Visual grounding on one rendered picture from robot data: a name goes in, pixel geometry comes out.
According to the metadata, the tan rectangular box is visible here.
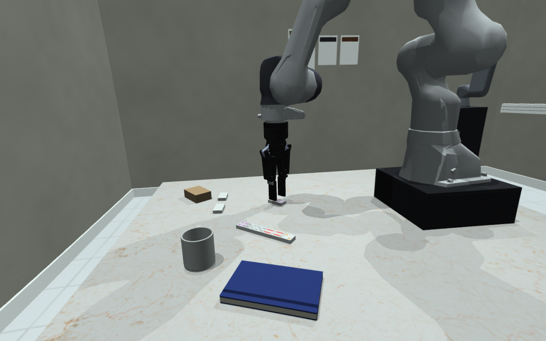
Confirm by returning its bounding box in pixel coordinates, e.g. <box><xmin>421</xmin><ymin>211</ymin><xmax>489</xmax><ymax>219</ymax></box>
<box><xmin>184</xmin><ymin>186</ymin><xmax>212</xmax><ymax>203</ymax></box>

